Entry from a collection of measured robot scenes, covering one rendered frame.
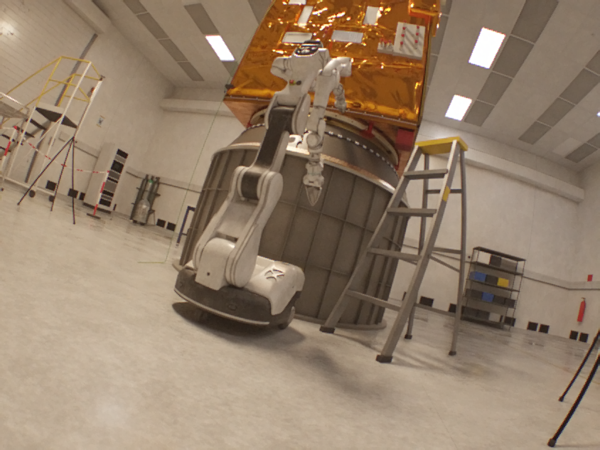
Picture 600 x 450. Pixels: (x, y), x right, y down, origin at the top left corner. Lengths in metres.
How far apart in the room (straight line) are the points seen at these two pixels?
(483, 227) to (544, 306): 3.09
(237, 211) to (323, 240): 0.93
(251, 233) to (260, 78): 2.13
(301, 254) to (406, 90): 1.74
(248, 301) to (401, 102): 2.15
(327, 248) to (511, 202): 7.57
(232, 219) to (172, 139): 9.65
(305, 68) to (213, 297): 1.31
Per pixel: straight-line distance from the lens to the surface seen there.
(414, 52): 3.18
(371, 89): 2.86
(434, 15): 3.68
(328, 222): 2.22
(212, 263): 1.31
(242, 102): 3.14
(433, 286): 8.08
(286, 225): 2.18
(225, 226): 1.39
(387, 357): 1.65
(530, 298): 9.32
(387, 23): 3.53
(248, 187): 1.43
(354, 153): 2.51
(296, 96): 1.67
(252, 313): 1.29
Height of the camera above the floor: 0.40
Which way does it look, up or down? 7 degrees up
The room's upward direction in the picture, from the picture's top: 16 degrees clockwise
